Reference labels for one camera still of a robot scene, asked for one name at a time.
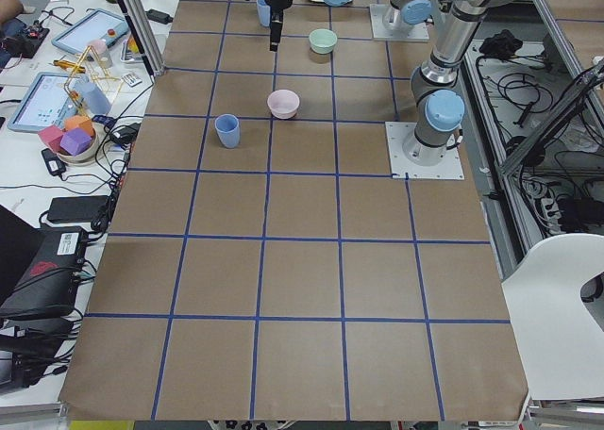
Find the blue cup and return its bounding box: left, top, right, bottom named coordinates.
left=214, top=114, right=241, bottom=149
left=256, top=0, right=271, bottom=27

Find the green bowl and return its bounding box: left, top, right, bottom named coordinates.
left=309, top=28, right=338, bottom=55

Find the pink bowl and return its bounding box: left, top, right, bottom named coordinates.
left=267, top=90, right=300, bottom=120

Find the blue cup on table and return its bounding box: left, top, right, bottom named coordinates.
left=214, top=114, right=241, bottom=149

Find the upper teach pendant tablet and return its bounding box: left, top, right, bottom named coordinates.
left=51, top=8, right=129, bottom=55

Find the teach pendant tablet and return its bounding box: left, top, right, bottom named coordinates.
left=8, top=72, right=77, bottom=133
left=51, top=8, right=129, bottom=55

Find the lavender cup on desk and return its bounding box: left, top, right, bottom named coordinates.
left=81, top=81, right=111, bottom=115

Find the orange block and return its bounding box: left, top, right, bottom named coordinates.
left=64, top=115, right=94, bottom=136

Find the purple block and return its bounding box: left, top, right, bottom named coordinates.
left=60, top=128, right=92, bottom=156

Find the bowl of coloured blocks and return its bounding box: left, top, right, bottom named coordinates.
left=38, top=115, right=100, bottom=166

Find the lower teach pendant tablet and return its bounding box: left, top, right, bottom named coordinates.
left=8, top=72, right=77, bottom=133

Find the brown paper table mat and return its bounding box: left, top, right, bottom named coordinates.
left=60, top=0, right=528, bottom=422

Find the magenta block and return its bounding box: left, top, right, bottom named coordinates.
left=38, top=124, right=65, bottom=154

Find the black power adapter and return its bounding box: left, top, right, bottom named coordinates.
left=46, top=195, right=109, bottom=223

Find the black laptop computer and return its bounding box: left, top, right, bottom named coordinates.
left=1, top=207, right=87, bottom=321

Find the white chair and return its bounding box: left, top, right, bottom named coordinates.
left=502, top=234, right=603, bottom=401

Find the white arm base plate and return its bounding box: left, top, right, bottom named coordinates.
left=385, top=122, right=464, bottom=180
left=370, top=4, right=429, bottom=42

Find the aluminium frame post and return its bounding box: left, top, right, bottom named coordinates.
left=117, top=0, right=165, bottom=77

